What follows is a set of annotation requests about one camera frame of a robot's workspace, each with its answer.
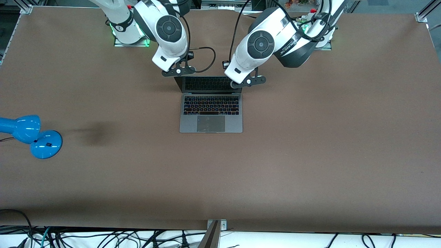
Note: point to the grey laptop with black keyboard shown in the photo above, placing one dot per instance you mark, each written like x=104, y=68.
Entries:
x=210, y=124

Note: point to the grey metal post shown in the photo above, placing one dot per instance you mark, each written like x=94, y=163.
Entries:
x=211, y=237

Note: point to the small metal table bracket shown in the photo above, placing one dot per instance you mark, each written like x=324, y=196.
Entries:
x=223, y=224

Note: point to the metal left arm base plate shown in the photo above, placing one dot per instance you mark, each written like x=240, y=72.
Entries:
x=327, y=47

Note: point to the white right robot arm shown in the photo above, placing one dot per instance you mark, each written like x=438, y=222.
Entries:
x=168, y=27

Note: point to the blue desk lamp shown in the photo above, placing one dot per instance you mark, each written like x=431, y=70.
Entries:
x=46, y=144

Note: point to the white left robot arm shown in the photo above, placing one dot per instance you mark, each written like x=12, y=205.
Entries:
x=262, y=44

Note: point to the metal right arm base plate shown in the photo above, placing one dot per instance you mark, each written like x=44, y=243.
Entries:
x=131, y=44

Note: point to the grey background device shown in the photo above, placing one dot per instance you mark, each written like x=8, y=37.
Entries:
x=225, y=4

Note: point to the aluminium frame corner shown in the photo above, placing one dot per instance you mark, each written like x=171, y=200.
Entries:
x=24, y=7
x=425, y=12

